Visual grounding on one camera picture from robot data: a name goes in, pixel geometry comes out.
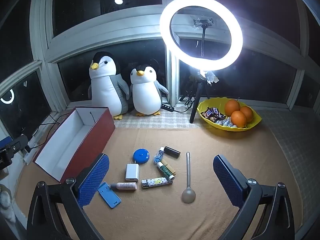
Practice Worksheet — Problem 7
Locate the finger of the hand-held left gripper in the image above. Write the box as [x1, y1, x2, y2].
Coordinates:
[7, 135, 28, 154]
[0, 137, 12, 152]

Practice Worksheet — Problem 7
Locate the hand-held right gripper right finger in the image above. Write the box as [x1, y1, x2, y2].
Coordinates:
[212, 154, 295, 240]

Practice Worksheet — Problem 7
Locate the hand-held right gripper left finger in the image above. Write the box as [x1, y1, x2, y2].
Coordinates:
[26, 153, 110, 240]

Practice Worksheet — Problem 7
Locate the blue phone stand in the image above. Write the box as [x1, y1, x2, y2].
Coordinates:
[97, 182, 122, 208]

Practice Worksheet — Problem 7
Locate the small pink bottle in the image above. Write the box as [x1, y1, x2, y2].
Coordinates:
[110, 181, 137, 192]

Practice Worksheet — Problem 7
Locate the white wall charger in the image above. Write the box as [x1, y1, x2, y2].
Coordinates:
[125, 161, 139, 182]

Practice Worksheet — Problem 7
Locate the grey metal spoon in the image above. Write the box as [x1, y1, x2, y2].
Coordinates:
[181, 152, 196, 204]

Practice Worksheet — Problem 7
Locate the red cardboard box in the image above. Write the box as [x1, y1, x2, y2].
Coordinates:
[32, 106, 116, 183]

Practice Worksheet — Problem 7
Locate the blue round tape measure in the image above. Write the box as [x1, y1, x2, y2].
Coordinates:
[133, 149, 150, 165]

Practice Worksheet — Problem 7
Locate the wooden clothespin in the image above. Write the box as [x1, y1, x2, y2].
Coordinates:
[162, 159, 177, 177]

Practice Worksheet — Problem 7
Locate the black cylindrical tube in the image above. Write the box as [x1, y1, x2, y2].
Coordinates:
[164, 146, 181, 158]

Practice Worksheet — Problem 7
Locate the green lip balm stick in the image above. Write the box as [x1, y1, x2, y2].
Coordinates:
[156, 162, 175, 181]

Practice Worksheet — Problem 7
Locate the blue eye drop bottle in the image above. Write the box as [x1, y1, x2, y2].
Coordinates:
[153, 147, 165, 165]

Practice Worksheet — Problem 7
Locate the pile of wrapped candies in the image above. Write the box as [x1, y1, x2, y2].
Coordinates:
[216, 117, 238, 128]

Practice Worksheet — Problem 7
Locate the orange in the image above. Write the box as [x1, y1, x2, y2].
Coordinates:
[239, 106, 254, 122]
[230, 110, 247, 128]
[224, 99, 240, 117]

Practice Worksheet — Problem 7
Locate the patterned lighter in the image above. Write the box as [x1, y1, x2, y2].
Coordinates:
[141, 177, 173, 188]

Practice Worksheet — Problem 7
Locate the yellow bowl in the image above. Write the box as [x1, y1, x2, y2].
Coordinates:
[197, 97, 262, 132]

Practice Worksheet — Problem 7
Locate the black tripod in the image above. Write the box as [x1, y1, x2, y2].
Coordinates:
[179, 70, 220, 124]

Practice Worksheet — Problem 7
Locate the large penguin plush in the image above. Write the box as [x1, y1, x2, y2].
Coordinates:
[88, 51, 130, 120]

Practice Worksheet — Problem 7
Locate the small penguin plush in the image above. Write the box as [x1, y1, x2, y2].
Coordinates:
[129, 64, 169, 117]

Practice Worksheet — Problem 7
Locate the black gooseneck phone holder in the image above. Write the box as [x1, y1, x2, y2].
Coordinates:
[191, 16, 215, 58]

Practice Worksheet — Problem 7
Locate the black ring light cable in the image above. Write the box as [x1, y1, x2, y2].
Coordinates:
[172, 95, 197, 113]

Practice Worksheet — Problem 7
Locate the white window frame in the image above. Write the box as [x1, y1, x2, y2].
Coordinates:
[0, 0, 320, 113]

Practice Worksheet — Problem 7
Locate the white ring light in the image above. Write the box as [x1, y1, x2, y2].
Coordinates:
[159, 0, 243, 72]

